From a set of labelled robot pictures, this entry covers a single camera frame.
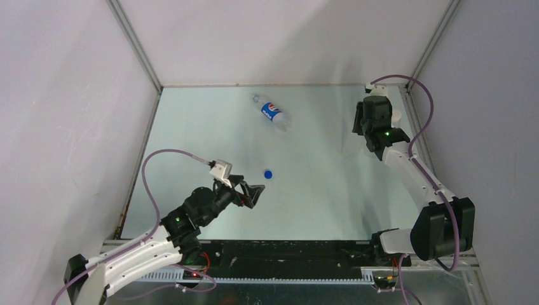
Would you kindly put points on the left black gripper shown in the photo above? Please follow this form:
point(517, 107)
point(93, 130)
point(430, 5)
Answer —
point(253, 192)

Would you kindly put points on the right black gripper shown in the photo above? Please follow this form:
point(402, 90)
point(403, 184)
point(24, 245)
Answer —
point(360, 114)

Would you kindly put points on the blue bottle cap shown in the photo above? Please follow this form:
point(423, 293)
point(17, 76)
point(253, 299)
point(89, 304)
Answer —
point(268, 174)

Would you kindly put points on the Pepsi labelled clear bottle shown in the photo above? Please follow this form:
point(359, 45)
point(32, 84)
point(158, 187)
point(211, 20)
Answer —
point(271, 111)

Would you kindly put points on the clear bottle with yellow label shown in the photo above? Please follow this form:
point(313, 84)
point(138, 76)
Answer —
point(396, 124)

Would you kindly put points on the clear unlabelled plastic bottle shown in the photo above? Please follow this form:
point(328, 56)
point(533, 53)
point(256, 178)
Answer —
point(352, 144)

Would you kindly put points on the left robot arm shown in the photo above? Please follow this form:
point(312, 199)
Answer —
point(173, 241)

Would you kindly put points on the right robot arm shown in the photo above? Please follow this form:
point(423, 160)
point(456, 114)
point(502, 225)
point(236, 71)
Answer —
point(445, 224)

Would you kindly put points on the left controller board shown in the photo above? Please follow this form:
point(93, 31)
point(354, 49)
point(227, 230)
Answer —
point(193, 275)

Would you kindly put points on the controller board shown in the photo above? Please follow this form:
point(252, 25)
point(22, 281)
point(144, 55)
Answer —
point(193, 275)
point(385, 283)

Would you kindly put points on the right controller board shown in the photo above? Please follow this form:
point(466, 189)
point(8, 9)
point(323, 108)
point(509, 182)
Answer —
point(385, 283)

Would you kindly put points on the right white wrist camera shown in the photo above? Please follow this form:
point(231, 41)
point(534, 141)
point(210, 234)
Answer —
point(376, 90)

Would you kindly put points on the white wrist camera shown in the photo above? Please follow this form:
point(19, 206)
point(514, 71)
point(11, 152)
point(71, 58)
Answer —
point(376, 90)
point(220, 170)

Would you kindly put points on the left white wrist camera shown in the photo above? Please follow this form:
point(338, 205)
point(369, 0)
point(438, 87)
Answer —
point(220, 170)

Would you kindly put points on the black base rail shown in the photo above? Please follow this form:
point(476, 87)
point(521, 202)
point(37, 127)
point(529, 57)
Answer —
point(289, 260)

